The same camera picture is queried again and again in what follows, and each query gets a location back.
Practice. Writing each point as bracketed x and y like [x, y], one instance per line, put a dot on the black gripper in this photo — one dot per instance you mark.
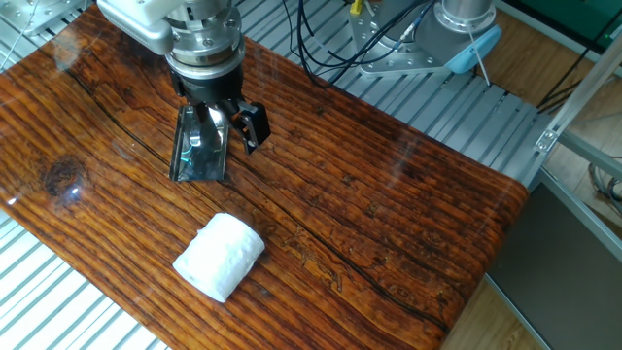
[209, 90]

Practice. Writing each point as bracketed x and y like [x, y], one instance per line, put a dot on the chrome toilet paper holder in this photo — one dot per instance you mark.
[204, 165]

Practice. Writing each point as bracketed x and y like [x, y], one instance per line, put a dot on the white towel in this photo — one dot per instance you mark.
[218, 257]

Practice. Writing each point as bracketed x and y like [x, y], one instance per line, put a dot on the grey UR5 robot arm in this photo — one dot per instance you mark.
[466, 10]

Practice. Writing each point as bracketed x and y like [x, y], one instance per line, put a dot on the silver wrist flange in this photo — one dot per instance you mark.
[204, 44]

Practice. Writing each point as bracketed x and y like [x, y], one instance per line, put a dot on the glossy wood-grain mat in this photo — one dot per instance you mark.
[340, 194]

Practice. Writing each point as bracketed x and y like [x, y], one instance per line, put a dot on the yellow connector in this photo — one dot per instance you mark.
[356, 7]

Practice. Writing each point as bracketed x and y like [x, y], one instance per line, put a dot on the aluminium plate with holes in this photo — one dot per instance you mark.
[44, 14]

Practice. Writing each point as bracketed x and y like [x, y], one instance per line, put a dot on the dark grey panel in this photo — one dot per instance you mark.
[559, 282]

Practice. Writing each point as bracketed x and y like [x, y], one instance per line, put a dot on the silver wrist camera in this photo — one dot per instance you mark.
[136, 22]

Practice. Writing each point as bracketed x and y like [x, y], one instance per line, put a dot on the aluminium corner bracket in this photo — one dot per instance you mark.
[546, 141]

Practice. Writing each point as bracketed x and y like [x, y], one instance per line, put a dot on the aluminium frame post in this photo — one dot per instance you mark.
[583, 97]

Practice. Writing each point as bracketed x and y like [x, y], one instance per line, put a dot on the aluminium frame rail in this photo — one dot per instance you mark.
[583, 214]
[593, 154]

